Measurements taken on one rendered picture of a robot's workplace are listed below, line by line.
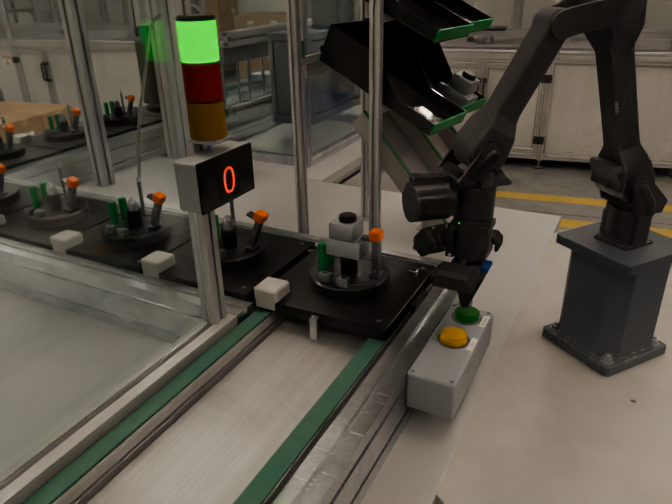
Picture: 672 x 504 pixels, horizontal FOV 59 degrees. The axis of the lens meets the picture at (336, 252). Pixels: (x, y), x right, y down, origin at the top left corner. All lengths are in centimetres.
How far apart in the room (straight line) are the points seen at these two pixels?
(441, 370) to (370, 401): 11
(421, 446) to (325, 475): 22
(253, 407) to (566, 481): 43
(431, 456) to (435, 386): 10
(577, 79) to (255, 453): 440
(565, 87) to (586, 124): 33
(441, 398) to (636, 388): 35
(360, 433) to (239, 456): 16
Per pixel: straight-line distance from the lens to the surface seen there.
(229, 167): 84
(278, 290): 98
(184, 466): 80
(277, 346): 97
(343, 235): 98
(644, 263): 99
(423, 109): 119
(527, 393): 100
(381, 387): 81
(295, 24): 118
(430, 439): 89
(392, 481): 83
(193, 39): 80
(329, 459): 72
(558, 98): 494
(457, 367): 86
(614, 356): 108
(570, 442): 93
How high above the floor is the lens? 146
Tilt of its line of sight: 25 degrees down
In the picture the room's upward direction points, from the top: 1 degrees counter-clockwise
